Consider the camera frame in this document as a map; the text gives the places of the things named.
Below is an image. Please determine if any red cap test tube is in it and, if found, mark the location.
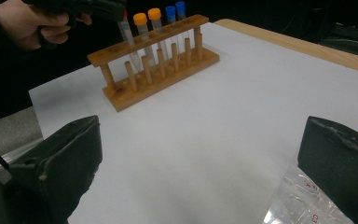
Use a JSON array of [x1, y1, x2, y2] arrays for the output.
[[117, 8, 144, 74]]

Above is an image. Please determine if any black metal stand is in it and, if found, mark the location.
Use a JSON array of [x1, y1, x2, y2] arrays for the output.
[[318, 18, 358, 61]]

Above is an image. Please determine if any white board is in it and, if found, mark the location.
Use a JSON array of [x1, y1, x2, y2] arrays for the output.
[[27, 21, 358, 224]]

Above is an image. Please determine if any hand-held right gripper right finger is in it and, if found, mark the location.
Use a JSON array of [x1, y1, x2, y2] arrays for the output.
[[297, 115, 358, 224]]

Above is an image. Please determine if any orange cap test tube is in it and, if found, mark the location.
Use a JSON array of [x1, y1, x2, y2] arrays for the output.
[[132, 12, 157, 69], [147, 7, 171, 62]]

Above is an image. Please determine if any blue cap test tube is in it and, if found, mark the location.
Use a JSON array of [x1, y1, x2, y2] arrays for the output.
[[174, 0, 192, 48], [165, 5, 181, 54]]

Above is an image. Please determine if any metal floor rail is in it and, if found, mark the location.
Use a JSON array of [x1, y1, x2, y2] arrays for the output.
[[0, 136, 45, 175]]

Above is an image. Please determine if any wooden test tube rack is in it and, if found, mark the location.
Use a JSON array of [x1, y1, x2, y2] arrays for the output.
[[87, 13, 221, 113]]

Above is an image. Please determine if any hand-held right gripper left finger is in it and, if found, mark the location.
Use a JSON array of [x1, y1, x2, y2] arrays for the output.
[[7, 114, 103, 224]]

